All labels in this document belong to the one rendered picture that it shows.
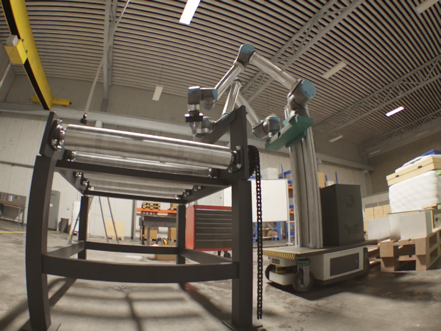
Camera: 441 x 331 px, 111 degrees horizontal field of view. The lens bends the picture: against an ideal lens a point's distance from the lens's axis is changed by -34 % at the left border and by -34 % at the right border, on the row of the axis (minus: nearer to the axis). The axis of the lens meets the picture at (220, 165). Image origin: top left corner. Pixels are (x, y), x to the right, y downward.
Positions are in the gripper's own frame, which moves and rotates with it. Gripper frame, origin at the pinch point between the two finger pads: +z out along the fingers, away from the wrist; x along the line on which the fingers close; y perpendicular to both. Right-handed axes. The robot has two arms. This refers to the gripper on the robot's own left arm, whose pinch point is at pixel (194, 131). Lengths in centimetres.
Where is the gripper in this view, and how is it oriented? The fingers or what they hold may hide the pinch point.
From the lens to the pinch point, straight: 174.1
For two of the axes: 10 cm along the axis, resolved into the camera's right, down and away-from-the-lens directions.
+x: -9.5, 1.2, -2.9
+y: -3.1, -4.2, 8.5
